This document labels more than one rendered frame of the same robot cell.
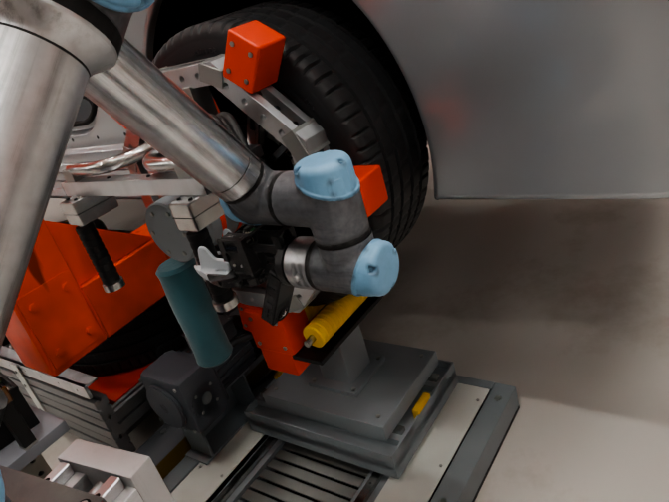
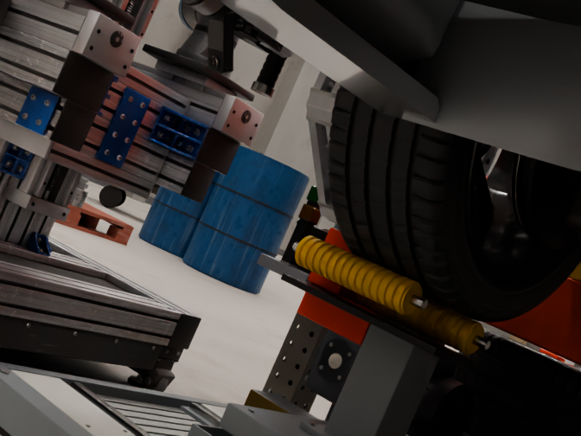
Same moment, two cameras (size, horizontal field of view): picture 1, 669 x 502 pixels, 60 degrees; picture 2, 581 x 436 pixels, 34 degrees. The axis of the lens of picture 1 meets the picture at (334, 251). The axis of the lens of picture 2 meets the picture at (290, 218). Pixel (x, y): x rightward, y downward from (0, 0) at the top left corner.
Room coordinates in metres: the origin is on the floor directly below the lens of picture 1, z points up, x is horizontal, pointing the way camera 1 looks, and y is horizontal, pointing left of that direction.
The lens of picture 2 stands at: (0.99, -1.59, 0.53)
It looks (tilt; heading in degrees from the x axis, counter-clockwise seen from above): 1 degrees up; 88
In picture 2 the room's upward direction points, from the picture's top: 24 degrees clockwise
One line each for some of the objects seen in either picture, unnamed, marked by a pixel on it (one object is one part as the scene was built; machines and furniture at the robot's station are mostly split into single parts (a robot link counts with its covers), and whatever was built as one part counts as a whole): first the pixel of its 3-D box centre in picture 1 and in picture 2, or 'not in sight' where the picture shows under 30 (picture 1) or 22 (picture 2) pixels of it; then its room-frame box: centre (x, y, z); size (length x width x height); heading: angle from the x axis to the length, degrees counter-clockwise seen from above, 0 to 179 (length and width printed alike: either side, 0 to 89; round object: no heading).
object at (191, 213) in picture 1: (202, 204); not in sight; (0.92, 0.19, 0.93); 0.09 x 0.05 x 0.05; 138
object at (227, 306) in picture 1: (211, 266); (277, 55); (0.89, 0.20, 0.83); 0.04 x 0.04 x 0.16
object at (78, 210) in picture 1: (89, 203); not in sight; (1.14, 0.44, 0.93); 0.09 x 0.05 x 0.05; 138
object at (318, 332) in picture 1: (342, 306); (356, 273); (1.18, 0.02, 0.51); 0.29 x 0.06 x 0.06; 138
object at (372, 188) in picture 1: (353, 191); not in sight; (0.98, -0.06, 0.85); 0.09 x 0.08 x 0.07; 48
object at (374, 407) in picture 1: (338, 345); (379, 401); (1.31, 0.06, 0.32); 0.40 x 0.30 x 0.28; 48
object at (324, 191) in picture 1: (322, 198); not in sight; (0.71, 0.00, 0.95); 0.11 x 0.08 x 0.11; 46
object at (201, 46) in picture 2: not in sight; (208, 52); (0.69, 0.85, 0.87); 0.15 x 0.15 x 0.10
